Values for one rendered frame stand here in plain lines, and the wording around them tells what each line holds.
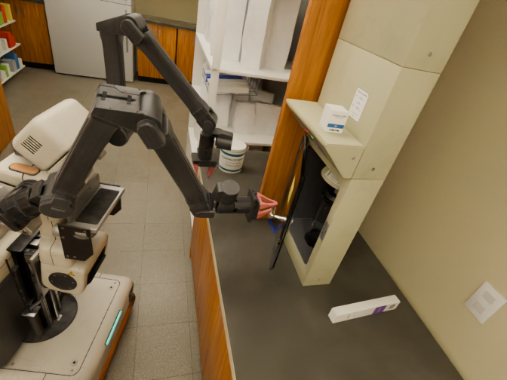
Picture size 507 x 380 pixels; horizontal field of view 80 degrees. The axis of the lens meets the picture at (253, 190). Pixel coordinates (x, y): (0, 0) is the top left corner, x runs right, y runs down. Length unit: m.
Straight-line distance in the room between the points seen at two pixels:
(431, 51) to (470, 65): 0.44
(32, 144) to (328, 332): 1.04
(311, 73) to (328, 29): 0.14
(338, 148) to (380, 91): 0.17
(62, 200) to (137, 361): 1.29
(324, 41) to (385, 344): 0.99
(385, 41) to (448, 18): 0.13
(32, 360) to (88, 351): 0.22
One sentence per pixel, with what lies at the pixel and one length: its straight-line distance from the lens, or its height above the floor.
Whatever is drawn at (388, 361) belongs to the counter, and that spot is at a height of 0.94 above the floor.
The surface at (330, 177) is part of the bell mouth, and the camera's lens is 1.01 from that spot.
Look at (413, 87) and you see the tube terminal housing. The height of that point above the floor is 1.67.
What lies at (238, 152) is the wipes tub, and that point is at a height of 1.07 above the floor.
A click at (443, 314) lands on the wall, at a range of 1.29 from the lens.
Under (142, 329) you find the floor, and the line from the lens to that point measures 2.09.
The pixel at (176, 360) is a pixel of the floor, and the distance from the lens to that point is 1.99.
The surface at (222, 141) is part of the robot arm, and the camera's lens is 1.17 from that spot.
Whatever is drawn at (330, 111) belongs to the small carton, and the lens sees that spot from 0.84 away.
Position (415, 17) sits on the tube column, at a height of 1.80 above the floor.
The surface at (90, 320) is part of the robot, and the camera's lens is 1.83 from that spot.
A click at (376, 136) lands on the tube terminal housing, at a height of 1.54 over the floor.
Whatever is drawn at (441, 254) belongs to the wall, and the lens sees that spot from 1.25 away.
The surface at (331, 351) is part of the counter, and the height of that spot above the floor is 0.94.
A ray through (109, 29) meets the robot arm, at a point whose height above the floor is 1.59.
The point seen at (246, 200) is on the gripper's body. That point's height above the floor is 1.23.
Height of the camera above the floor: 1.80
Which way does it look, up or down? 34 degrees down
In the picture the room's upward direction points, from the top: 14 degrees clockwise
